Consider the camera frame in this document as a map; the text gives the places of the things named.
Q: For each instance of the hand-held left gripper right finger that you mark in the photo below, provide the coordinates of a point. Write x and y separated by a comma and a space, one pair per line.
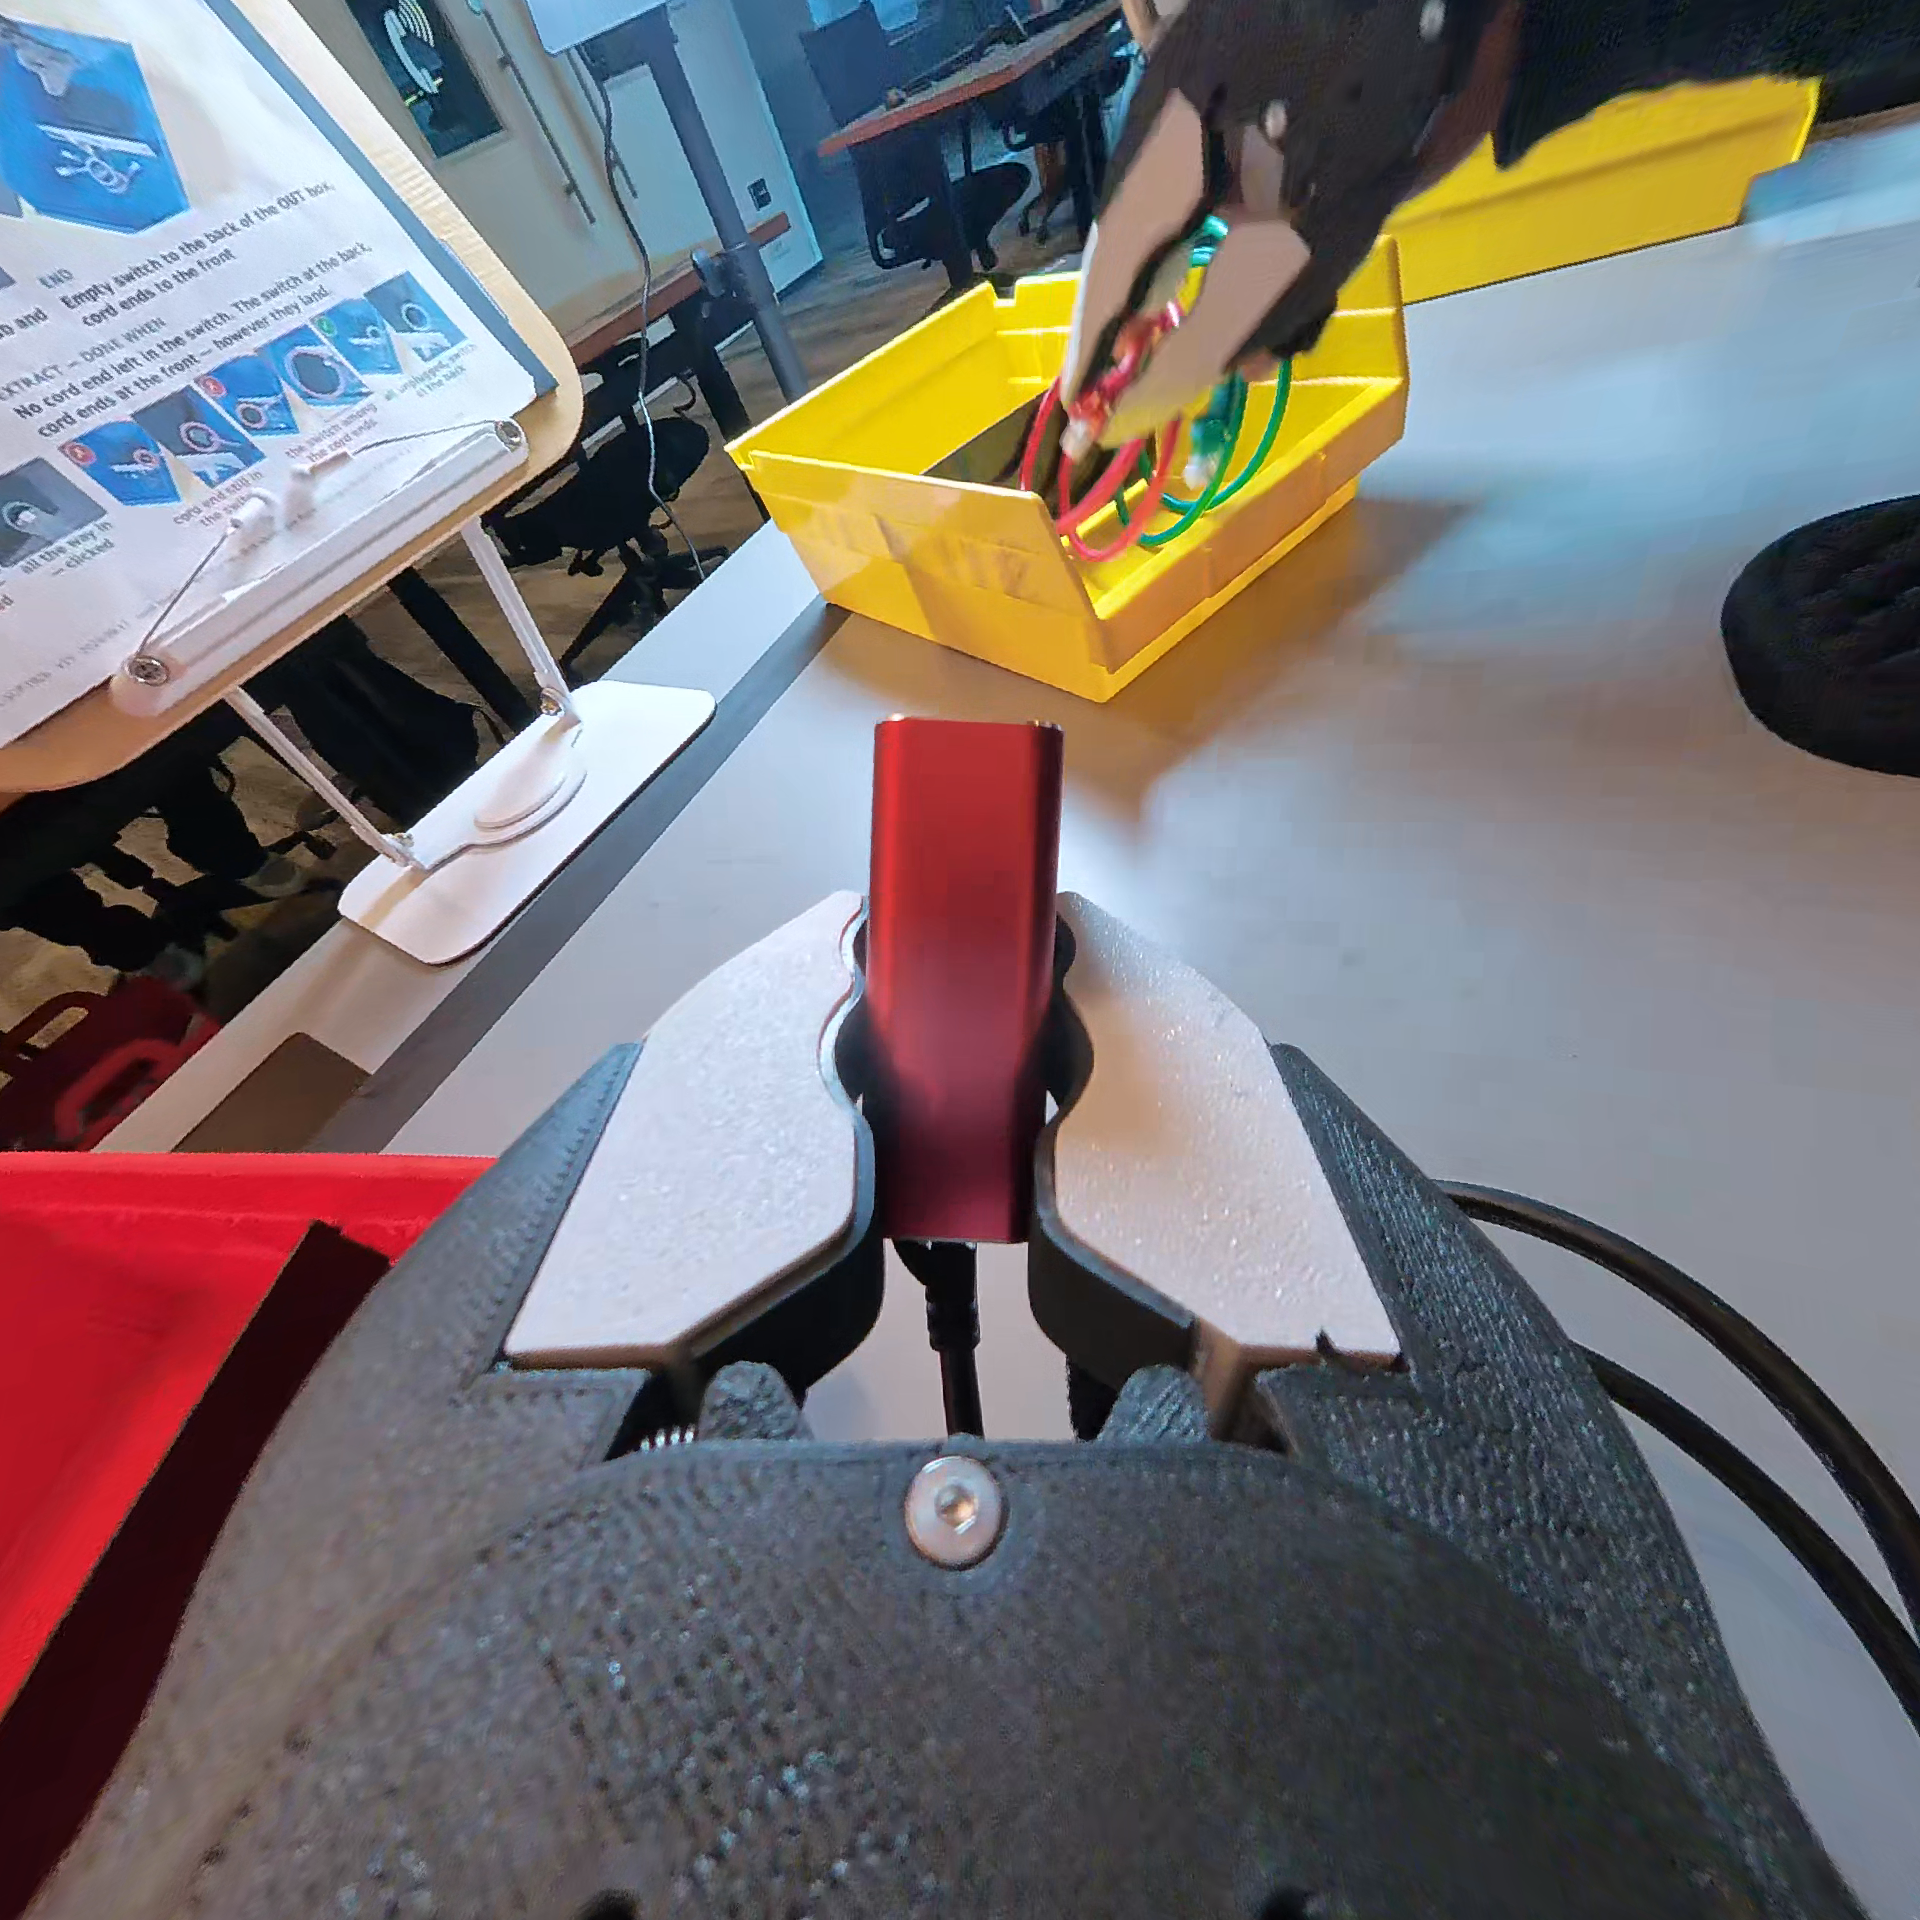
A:
1198, 1185

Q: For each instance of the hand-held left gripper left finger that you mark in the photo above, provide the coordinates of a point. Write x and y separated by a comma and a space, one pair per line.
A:
703, 1185

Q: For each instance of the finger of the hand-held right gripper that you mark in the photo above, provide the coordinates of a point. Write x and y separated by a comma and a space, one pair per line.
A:
1232, 315
1148, 208

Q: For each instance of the red ethernet splitter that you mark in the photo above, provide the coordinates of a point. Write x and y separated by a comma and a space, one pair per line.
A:
961, 975

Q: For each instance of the yellow plastic bin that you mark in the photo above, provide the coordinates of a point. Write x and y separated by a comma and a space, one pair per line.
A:
930, 525
1622, 197

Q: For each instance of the red plastic bin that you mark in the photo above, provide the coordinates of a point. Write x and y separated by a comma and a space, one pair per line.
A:
119, 1319

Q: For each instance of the wooden office desk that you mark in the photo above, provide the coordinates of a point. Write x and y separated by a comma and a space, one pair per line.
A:
961, 83

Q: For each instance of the red plastic stool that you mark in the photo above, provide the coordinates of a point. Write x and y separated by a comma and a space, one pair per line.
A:
119, 1065

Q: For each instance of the instruction sheet on stand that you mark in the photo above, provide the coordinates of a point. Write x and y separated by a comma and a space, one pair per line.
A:
558, 405

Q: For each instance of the clear page holder bar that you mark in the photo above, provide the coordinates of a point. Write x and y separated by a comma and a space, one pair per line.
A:
332, 561

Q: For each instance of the printed instruction sheet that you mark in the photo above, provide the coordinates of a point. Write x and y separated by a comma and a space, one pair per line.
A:
224, 302

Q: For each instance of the grey metal post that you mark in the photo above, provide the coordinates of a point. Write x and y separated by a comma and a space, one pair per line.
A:
703, 197

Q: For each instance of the blue phone wall sign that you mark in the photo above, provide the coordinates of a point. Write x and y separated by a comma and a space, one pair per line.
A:
428, 74

